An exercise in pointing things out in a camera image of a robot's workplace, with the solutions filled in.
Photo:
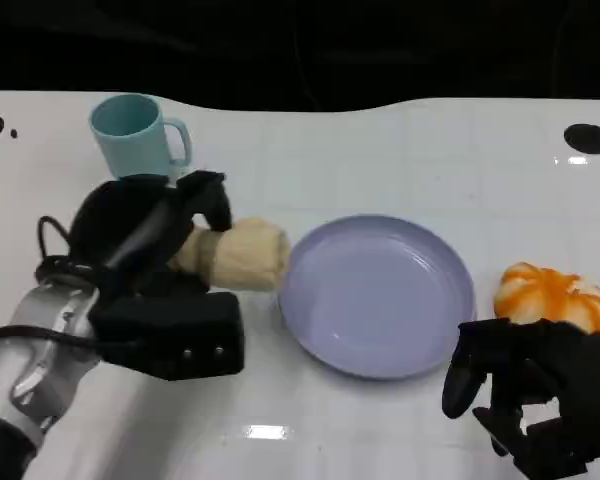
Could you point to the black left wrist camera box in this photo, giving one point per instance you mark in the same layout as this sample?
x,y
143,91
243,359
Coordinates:
x,y
180,335

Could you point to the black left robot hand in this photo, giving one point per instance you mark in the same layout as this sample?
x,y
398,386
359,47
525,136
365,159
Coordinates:
x,y
125,220

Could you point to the pale green mug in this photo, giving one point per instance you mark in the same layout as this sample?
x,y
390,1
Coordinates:
x,y
130,145

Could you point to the orange and white bread roll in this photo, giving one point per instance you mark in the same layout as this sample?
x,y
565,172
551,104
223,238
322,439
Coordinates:
x,y
550,297

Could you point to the beige towel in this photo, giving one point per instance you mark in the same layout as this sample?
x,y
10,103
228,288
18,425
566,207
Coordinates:
x,y
245,255

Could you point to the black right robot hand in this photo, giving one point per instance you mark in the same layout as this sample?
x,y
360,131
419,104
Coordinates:
x,y
555,380

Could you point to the lilac plate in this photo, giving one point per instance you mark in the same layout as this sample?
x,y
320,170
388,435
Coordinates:
x,y
377,300

